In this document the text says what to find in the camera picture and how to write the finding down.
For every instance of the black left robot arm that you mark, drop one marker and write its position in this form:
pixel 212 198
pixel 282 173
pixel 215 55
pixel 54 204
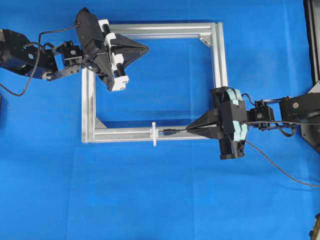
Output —
pixel 40 61

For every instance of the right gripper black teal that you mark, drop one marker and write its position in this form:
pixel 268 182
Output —
pixel 231 115

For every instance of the aluminium extrusion frame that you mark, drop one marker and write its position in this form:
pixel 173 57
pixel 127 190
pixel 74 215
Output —
pixel 210 33

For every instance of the black stand at right edge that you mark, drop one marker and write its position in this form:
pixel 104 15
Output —
pixel 312 75

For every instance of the yellow object at corner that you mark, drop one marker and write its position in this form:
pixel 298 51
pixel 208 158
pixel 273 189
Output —
pixel 314 234

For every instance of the white zip tie loop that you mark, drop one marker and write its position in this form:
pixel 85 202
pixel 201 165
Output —
pixel 154 134

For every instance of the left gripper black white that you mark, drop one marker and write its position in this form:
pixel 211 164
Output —
pixel 99 44

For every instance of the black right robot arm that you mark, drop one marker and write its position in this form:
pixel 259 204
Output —
pixel 286 112

